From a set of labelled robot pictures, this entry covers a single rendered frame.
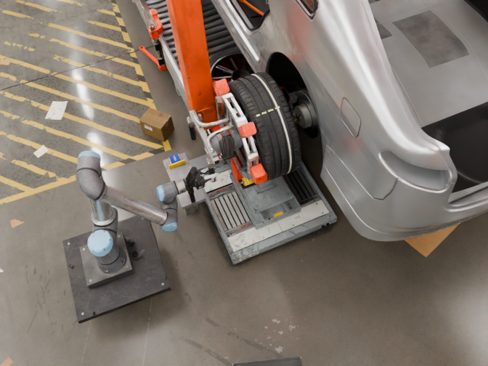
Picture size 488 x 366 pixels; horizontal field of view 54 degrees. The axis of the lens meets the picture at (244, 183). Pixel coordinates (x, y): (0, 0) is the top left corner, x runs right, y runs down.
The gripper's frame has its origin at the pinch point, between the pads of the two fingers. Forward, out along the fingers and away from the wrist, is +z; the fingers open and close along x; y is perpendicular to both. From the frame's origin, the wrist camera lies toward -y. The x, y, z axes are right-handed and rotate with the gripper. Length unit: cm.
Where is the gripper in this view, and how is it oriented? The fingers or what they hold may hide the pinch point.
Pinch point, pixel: (215, 171)
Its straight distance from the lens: 291.9
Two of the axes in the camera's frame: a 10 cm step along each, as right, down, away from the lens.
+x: 4.0, 7.6, -5.1
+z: 9.2, -3.5, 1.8
